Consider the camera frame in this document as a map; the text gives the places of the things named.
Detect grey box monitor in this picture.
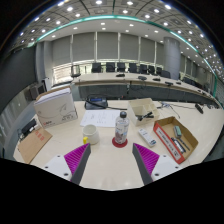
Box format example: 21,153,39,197
29,82,48,100

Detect flat brown cardboard sheet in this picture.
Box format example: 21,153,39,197
17,127,54,165

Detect black marker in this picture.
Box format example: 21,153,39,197
135,111,155,122

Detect long curved conference desk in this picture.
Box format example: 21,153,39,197
71,72,221,109

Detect row of black office chairs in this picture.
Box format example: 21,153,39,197
70,61,171,79

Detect brown cardboard box red side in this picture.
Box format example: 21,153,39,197
152,115,200,165

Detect white mug with yellow handle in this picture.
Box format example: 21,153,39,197
82,123,101,146

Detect white remote control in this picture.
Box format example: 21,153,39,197
137,127,158,148

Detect silver marker pen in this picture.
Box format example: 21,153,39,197
170,136,187,154

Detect black electronic device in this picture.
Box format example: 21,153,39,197
19,118,38,137

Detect black desk microphone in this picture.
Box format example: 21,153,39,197
194,103,204,114

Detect flat round red coaster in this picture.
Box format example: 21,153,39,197
111,136,129,149

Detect dark thin pen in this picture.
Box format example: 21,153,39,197
178,137,191,152

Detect beige compartment organizer box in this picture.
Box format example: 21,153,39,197
127,97,161,127

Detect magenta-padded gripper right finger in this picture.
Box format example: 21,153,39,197
132,143,184,186

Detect round ceiling lights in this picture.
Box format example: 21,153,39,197
16,0,224,84

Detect green board eraser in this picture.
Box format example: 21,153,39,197
173,125,183,139

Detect white printed paper sheet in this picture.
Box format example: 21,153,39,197
79,109,121,129

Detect large white cardboard box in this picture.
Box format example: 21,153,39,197
33,85,79,129

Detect clear black-capped water bottle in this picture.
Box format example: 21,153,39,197
114,110,130,145

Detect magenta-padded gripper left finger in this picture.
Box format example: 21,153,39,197
42,142,92,185

